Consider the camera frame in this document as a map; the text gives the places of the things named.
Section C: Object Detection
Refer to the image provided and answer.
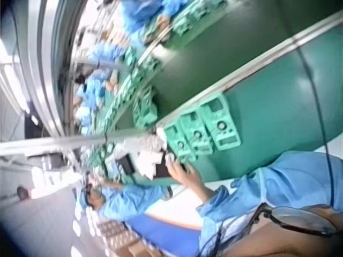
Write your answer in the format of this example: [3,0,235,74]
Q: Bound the aluminium conveyor rail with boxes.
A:
[156,10,343,128]

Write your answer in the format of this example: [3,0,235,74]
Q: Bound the person's left hand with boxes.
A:
[165,157,215,202]

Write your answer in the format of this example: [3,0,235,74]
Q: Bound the dark green conveyor belt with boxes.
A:
[114,0,343,132]

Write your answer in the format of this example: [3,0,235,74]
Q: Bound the row of green multimeters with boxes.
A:
[88,0,228,172]

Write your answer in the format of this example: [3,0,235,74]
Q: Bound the pair of green multimeters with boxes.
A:
[132,85,159,128]

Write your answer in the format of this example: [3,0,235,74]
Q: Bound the tray of small parts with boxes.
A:
[96,218,140,250]

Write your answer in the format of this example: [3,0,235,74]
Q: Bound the black box device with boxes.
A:
[114,154,136,175]

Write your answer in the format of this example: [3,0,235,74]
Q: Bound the grey overhead frame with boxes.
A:
[25,0,91,138]

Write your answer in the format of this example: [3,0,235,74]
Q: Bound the white paper sheets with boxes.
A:
[136,149,166,180]

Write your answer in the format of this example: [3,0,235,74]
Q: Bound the brown cardboard carton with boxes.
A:
[128,239,164,257]

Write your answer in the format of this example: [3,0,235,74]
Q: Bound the grey metal crossbar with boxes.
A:
[0,130,152,157]

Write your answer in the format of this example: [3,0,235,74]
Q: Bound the heap of white parts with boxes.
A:
[138,127,170,154]

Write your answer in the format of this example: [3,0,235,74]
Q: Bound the green multimeter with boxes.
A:
[162,124,198,162]
[178,109,215,156]
[199,94,242,151]

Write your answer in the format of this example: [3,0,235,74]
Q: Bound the blue chair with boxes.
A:
[128,213,202,257]

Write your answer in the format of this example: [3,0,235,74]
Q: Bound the dark blue cable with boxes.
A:
[293,44,337,208]

